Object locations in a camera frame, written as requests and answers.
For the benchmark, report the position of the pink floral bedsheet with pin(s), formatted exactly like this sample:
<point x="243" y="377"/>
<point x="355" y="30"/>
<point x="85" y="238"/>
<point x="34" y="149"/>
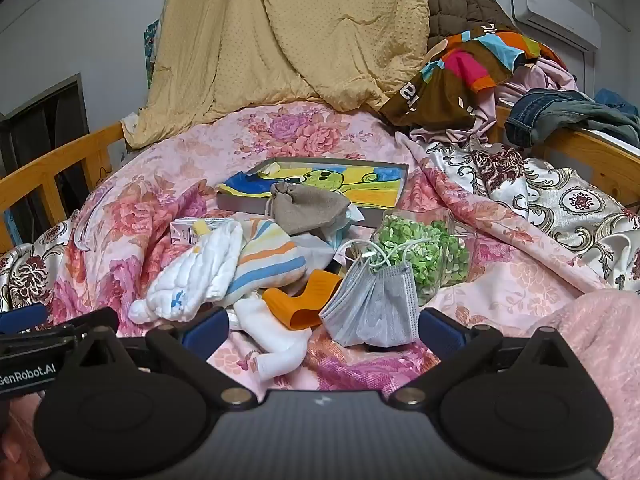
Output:
<point x="300" y="135"/>

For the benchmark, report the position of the white sock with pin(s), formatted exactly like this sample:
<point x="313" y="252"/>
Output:
<point x="280" y="345"/>

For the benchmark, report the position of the white striped cloth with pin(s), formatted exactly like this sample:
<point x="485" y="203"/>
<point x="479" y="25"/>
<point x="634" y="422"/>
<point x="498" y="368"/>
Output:
<point x="270" y="260"/>

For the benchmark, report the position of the wooden bed frame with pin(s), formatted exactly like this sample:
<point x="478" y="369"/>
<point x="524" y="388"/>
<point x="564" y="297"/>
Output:
<point x="590" y="160"/>

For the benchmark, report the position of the lilac cloth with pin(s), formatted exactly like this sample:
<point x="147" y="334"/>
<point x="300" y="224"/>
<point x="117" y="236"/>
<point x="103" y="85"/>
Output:
<point x="545" y="77"/>

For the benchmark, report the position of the glass jar of green paper stars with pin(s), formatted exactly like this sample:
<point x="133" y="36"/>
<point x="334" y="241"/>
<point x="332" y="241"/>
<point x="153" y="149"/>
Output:
<point x="430" y="250"/>

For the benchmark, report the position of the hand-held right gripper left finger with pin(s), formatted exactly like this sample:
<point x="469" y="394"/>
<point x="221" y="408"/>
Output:
<point x="205" y="334"/>

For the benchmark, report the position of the grey face mask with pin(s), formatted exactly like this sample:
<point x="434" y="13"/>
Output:
<point x="370" y="310"/>

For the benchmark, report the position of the grey cloth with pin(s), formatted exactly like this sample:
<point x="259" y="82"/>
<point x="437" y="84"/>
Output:
<point x="315" y="255"/>

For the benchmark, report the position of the cream ornate patterned quilt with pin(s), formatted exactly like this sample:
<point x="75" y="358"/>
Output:
<point x="575" y="200"/>

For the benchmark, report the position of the brown multicoloured printed cloth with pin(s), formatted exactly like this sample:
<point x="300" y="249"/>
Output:
<point x="440" y="90"/>

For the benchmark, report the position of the blue plastic bag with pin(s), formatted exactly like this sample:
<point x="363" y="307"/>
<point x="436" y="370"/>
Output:
<point x="617" y="100"/>

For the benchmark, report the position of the pink fluffy blanket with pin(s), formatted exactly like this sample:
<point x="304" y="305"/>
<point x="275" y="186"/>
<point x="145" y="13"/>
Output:
<point x="600" y="340"/>

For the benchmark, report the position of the small white milk carton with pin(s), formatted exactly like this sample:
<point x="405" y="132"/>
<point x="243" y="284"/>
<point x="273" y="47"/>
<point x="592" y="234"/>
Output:
<point x="185" y="232"/>

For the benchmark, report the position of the yellow dotted blanket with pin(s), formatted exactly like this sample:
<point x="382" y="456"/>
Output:
<point x="280" y="35"/>

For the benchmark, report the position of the dark door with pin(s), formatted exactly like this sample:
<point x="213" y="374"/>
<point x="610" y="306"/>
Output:
<point x="45" y="125"/>

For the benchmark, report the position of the person's left hand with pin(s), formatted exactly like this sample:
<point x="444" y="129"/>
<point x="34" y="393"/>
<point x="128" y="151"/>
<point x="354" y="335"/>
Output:
<point x="20" y="430"/>

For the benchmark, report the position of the wall poster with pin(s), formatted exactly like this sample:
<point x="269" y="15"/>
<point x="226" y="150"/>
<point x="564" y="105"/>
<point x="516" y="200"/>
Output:
<point x="151" y="50"/>

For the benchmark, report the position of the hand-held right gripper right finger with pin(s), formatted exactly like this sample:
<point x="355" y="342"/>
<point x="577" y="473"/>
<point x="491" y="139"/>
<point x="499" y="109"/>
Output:
<point x="442" y="335"/>

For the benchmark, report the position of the white air conditioner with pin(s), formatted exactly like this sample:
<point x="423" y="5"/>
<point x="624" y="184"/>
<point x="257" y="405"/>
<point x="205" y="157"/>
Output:
<point x="555" y="15"/>

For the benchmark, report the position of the grey-green garment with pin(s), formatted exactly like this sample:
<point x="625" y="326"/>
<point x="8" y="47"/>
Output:
<point x="610" y="120"/>

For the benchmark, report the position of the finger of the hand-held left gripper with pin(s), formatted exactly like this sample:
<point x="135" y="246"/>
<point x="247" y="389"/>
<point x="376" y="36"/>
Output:
<point x="22" y="319"/>
<point x="95" y="321"/>

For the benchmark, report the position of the grey shallow box with cartoon picture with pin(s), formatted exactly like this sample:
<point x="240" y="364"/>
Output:
<point x="360" y="185"/>

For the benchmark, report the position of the brown quilted jacket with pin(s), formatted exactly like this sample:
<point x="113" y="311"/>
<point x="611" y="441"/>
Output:
<point x="460" y="5"/>

